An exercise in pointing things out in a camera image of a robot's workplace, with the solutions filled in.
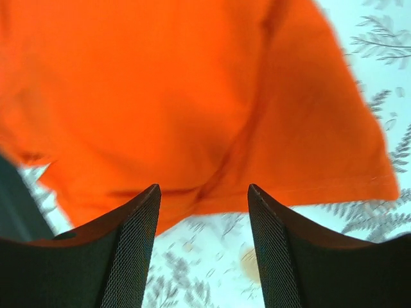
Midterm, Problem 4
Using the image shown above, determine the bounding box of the orange t shirt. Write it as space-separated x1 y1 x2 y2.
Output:
1 1 399 232

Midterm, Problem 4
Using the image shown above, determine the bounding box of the floral patterned table mat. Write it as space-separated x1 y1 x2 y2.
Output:
19 0 411 308

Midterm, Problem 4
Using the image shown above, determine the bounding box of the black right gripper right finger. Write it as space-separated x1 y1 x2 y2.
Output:
247 184 410 308

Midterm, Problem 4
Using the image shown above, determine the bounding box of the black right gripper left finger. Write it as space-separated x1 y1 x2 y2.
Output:
1 184 161 308

